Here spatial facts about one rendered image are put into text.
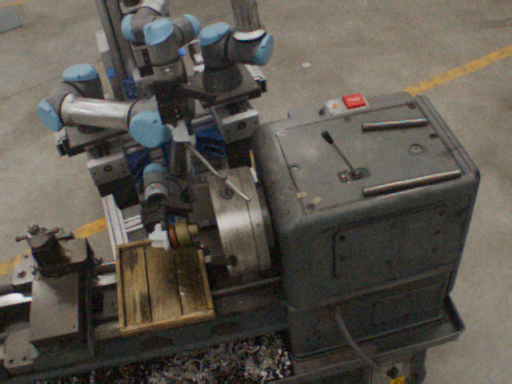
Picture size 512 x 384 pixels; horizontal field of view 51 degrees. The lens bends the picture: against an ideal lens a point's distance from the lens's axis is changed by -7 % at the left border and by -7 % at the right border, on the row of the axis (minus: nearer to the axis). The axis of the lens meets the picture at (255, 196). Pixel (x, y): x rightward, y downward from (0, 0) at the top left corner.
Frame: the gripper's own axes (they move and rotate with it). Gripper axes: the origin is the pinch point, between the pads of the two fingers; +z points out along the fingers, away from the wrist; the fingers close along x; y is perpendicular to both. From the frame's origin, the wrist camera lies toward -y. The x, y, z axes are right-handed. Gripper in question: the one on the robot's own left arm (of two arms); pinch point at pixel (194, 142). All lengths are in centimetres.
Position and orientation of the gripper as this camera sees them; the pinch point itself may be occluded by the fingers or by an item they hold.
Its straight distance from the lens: 159.4
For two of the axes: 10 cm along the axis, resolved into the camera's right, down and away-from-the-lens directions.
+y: -9.7, 2.5, -0.6
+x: 1.7, 4.5, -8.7
